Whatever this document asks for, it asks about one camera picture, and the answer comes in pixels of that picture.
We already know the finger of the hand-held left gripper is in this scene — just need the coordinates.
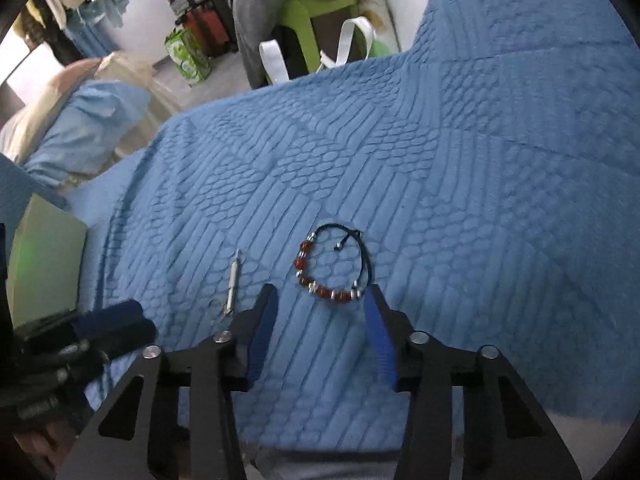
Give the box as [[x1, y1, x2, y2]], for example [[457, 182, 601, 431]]
[[72, 299, 147, 341], [85, 317, 159, 367]]

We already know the light blue pillow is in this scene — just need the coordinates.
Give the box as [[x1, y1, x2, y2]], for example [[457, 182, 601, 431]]
[[22, 80, 154, 192]]

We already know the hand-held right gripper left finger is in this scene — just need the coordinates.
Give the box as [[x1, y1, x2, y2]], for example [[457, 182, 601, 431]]
[[57, 282, 280, 480]]

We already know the grey clothes pile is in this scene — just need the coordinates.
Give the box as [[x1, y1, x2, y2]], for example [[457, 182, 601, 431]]
[[222, 0, 367, 91]]

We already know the pale green cardboard box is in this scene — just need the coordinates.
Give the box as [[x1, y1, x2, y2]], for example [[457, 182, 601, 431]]
[[7, 194, 89, 329]]

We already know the blue textured blanket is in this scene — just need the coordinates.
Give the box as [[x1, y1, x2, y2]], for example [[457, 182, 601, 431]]
[[0, 0, 640, 456]]

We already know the red suitcase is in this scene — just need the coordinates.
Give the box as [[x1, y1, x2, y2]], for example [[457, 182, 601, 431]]
[[175, 7, 232, 59]]

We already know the green shopping bag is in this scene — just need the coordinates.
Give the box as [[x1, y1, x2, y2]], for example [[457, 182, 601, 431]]
[[165, 27, 212, 85]]

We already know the red bead bracelet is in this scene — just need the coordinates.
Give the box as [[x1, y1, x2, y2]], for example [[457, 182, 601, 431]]
[[294, 223, 377, 304]]

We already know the person's grey clothing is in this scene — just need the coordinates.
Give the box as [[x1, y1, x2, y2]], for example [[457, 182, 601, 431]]
[[244, 442, 417, 480]]

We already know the small silver screwdriver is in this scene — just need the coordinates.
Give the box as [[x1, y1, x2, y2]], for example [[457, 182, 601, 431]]
[[210, 249, 244, 326]]

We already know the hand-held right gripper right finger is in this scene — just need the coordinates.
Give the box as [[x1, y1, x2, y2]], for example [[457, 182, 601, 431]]
[[364, 284, 583, 480]]

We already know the row of hanging clothes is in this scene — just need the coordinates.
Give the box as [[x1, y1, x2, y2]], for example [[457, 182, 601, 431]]
[[21, 0, 137, 65]]

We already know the cream printed bag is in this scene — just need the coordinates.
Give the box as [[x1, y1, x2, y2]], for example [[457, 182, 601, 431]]
[[360, 0, 404, 54]]

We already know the beige pillow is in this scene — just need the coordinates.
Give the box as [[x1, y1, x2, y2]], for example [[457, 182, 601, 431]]
[[0, 57, 122, 162]]

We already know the green plastic stool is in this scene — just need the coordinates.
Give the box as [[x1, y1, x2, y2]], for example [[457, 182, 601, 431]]
[[280, 0, 396, 74]]

